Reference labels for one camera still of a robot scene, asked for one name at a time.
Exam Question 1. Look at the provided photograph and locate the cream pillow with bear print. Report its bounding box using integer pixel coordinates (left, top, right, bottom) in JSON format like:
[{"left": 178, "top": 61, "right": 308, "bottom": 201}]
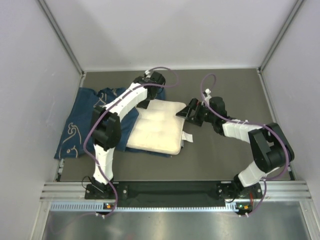
[{"left": 126, "top": 99, "right": 187, "bottom": 155}]

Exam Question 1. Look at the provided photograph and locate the left aluminium frame post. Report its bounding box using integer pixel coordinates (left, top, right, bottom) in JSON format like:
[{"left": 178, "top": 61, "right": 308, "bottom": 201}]
[{"left": 37, "top": 0, "right": 87, "bottom": 182}]

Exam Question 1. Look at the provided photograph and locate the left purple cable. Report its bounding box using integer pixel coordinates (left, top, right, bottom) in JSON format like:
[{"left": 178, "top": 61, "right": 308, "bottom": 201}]
[{"left": 83, "top": 66, "right": 180, "bottom": 217}]

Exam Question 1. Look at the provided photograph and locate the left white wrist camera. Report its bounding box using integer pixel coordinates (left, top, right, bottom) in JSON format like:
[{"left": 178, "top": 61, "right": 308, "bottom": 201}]
[{"left": 144, "top": 70, "right": 154, "bottom": 78}]

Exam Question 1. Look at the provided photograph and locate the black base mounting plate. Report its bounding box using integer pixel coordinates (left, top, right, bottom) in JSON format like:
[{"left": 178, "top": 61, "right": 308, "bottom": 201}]
[{"left": 84, "top": 180, "right": 263, "bottom": 202}]

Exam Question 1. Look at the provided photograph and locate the aluminium front frame rail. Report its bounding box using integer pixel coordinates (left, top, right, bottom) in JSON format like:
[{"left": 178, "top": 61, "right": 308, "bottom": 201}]
[{"left": 40, "top": 180, "right": 312, "bottom": 202}]

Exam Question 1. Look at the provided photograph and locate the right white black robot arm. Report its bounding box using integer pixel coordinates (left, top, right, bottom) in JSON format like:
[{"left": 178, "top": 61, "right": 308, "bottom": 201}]
[{"left": 175, "top": 96, "right": 295, "bottom": 199}]

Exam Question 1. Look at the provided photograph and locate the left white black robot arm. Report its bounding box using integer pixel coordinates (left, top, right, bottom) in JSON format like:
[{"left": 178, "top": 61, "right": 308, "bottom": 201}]
[{"left": 83, "top": 70, "right": 166, "bottom": 199}]

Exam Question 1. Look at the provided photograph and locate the white pillow care label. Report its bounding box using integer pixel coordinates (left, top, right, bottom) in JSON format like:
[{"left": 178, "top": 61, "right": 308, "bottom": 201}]
[{"left": 181, "top": 131, "right": 194, "bottom": 143}]

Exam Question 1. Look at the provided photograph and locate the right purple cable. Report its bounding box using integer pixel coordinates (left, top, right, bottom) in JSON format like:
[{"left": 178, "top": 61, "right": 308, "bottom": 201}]
[{"left": 200, "top": 73, "right": 292, "bottom": 217}]

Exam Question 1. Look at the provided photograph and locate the purple cable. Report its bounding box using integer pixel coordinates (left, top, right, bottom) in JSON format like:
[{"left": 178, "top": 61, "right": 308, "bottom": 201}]
[
  {"left": 83, "top": 66, "right": 180, "bottom": 217},
  {"left": 200, "top": 73, "right": 292, "bottom": 217}
]

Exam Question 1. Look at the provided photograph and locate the aluminium frame post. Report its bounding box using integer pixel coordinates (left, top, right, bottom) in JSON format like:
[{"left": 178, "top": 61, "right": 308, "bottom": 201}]
[
  {"left": 37, "top": 0, "right": 87, "bottom": 182},
  {"left": 257, "top": 0, "right": 319, "bottom": 180}
]

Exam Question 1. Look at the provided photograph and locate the dark blue embroidered pillowcase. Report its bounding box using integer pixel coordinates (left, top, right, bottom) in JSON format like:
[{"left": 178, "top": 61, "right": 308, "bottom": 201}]
[{"left": 54, "top": 87, "right": 172, "bottom": 160}]

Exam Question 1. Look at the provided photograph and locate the right aluminium frame post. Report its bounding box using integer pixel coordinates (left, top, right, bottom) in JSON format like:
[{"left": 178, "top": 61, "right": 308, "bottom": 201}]
[{"left": 257, "top": 0, "right": 319, "bottom": 180}]

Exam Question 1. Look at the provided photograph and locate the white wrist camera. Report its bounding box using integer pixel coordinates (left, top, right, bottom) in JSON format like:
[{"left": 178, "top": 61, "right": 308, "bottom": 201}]
[
  {"left": 144, "top": 70, "right": 154, "bottom": 78},
  {"left": 203, "top": 88, "right": 212, "bottom": 101}
]

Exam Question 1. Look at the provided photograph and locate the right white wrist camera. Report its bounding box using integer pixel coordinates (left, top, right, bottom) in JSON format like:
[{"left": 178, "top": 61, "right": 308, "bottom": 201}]
[{"left": 203, "top": 88, "right": 212, "bottom": 101}]

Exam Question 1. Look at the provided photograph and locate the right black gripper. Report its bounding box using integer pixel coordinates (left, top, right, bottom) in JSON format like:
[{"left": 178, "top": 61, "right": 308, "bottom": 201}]
[{"left": 177, "top": 98, "right": 217, "bottom": 127}]

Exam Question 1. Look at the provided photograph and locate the grey slotted cable duct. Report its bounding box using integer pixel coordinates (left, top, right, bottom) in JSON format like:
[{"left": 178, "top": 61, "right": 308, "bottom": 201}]
[{"left": 50, "top": 201, "right": 249, "bottom": 213}]

